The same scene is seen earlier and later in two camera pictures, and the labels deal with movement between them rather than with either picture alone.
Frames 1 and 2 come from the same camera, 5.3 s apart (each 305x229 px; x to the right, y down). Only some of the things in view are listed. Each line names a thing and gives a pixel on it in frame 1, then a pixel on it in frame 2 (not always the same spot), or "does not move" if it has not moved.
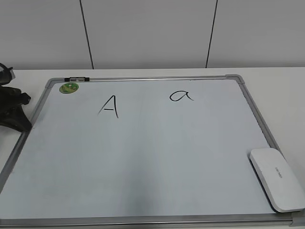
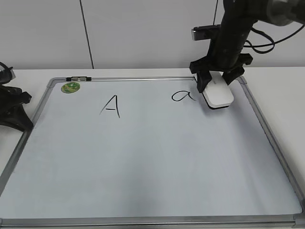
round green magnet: x=68 y=88 does not move
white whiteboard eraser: x=281 y=186 -> x=218 y=94
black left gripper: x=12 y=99 does not move
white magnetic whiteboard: x=141 y=151 does not move
